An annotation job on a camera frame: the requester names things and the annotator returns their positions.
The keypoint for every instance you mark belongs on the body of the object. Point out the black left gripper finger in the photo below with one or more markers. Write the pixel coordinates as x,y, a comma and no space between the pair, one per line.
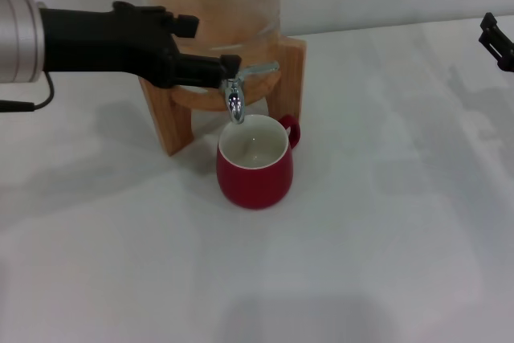
205,70
186,25

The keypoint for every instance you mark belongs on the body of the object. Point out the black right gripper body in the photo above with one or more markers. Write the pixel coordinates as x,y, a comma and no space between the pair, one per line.
507,64

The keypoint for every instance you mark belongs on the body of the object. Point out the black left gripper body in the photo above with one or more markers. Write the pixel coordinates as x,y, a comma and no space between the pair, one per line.
108,46

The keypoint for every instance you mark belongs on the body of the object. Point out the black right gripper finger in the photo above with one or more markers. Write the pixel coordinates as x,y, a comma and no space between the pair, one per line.
494,37

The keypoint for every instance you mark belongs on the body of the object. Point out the red ceramic cup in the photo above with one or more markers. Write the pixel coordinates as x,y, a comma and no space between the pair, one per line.
255,182

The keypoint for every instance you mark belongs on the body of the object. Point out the chrome faucet with lever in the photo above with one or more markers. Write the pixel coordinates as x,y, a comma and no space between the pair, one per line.
235,104

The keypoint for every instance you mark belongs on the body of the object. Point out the clear glass dispenser jar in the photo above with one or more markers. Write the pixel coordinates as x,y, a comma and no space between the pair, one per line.
241,5

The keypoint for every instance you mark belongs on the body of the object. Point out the wooden dispenser stand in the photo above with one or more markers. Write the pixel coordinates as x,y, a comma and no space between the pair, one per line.
164,126

